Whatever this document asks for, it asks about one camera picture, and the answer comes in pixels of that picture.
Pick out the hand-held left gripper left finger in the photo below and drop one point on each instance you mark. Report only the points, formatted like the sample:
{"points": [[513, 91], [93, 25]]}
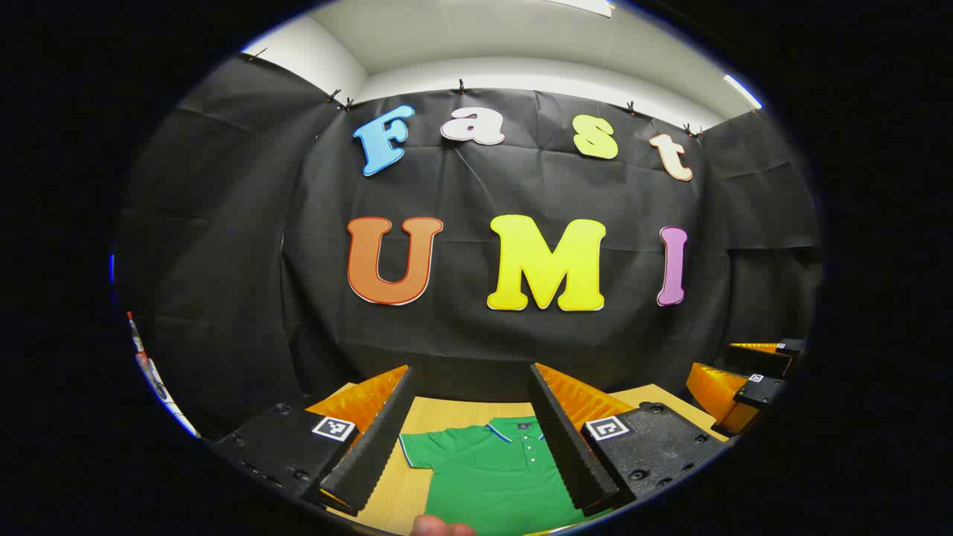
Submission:
{"points": [[376, 439]]}

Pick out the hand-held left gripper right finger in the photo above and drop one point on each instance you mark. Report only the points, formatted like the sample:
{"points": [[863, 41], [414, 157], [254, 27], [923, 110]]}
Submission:
{"points": [[569, 447]]}

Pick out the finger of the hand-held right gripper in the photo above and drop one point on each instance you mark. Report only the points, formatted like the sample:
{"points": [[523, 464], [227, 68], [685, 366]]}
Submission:
{"points": [[759, 391], [759, 361]]}

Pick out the green T-shirt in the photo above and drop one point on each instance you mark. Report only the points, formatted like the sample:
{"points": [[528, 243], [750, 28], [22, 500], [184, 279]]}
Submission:
{"points": [[484, 476]]}

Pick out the white printed banner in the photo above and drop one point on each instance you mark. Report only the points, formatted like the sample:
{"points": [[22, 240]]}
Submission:
{"points": [[153, 376]]}

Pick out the black backdrop cloth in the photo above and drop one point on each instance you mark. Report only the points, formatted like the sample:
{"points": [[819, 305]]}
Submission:
{"points": [[461, 193]]}

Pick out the ceiling light panel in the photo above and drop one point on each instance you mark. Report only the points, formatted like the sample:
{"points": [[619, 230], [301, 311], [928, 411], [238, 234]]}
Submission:
{"points": [[584, 6], [743, 91]]}

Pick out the row of black cloth clips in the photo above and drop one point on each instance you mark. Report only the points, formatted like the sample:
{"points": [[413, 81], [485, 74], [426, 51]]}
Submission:
{"points": [[461, 86]]}

